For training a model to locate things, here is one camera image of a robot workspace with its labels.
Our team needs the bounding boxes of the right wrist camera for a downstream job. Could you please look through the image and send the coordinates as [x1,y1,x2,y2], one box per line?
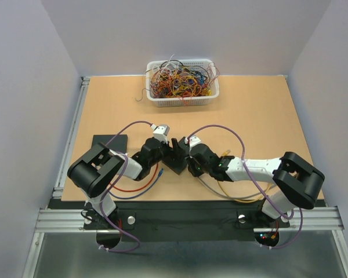
[184,136,202,148]

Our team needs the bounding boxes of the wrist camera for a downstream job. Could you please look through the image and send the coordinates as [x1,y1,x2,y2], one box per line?
[184,136,202,148]
[153,125,170,144]

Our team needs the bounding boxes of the black network switch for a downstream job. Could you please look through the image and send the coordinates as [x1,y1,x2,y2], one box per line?
[92,134,128,153]
[162,137,190,175]

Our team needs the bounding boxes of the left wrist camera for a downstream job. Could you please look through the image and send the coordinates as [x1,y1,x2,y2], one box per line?
[153,125,170,144]

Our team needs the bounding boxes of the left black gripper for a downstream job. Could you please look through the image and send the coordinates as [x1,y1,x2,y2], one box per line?
[148,138,185,167]

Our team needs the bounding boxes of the tangled coloured wires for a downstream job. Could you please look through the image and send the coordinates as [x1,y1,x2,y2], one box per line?
[135,53,220,107]

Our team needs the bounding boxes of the aluminium frame rail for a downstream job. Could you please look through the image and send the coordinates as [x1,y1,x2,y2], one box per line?
[23,203,348,277]

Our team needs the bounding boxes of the left side aluminium rail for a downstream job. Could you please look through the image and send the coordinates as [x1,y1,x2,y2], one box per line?
[52,76,90,199]

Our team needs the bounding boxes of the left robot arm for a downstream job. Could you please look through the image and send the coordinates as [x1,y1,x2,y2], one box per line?
[67,137,189,228]

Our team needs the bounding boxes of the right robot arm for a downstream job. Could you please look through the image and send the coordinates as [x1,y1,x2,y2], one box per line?
[187,143,325,226]

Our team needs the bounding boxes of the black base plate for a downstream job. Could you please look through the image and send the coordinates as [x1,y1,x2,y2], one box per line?
[84,199,291,243]

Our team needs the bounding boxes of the white plastic basket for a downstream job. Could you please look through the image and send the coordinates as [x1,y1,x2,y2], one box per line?
[143,58,219,107]

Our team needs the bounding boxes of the yellow ethernet cable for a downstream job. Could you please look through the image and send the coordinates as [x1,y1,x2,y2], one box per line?
[217,149,276,203]

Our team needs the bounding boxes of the blue ethernet cable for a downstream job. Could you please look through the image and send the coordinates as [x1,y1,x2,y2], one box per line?
[111,167,165,200]

